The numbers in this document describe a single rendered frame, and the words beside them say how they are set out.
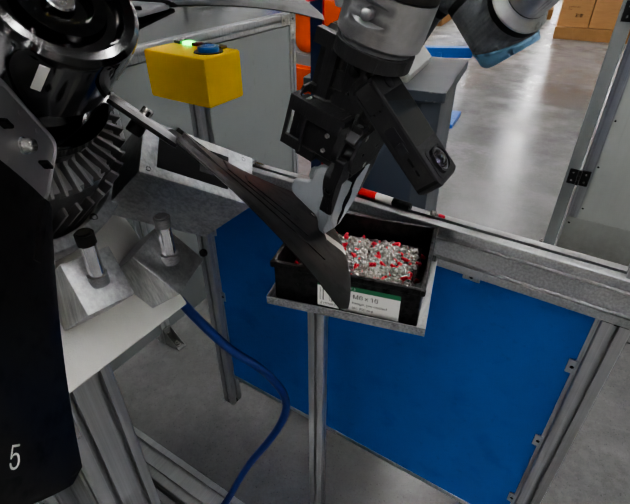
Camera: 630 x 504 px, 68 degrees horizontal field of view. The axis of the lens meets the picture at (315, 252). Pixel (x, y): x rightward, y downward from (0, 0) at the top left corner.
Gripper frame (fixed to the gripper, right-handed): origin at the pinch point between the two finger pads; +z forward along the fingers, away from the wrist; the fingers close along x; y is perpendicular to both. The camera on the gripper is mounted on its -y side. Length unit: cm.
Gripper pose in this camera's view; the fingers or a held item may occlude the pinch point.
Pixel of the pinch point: (332, 226)
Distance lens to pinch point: 53.4
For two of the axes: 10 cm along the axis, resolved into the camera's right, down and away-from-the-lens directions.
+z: -2.5, 7.0, 6.7
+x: -5.3, 4.8, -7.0
